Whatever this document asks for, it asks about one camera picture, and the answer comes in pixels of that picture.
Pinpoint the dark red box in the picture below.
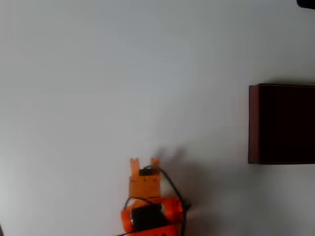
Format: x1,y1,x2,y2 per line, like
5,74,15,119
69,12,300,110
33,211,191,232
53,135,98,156
248,83,315,165

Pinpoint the thin dark servo wire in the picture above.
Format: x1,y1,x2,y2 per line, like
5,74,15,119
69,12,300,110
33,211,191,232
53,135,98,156
124,196,154,210

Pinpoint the light orange camera mount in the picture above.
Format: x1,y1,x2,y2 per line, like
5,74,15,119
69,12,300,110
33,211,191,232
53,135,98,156
128,157,162,199

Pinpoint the black object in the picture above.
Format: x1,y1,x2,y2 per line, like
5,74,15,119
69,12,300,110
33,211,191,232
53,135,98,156
296,0,315,10

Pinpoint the small black camera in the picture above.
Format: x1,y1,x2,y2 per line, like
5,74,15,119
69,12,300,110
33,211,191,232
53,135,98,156
139,165,158,177

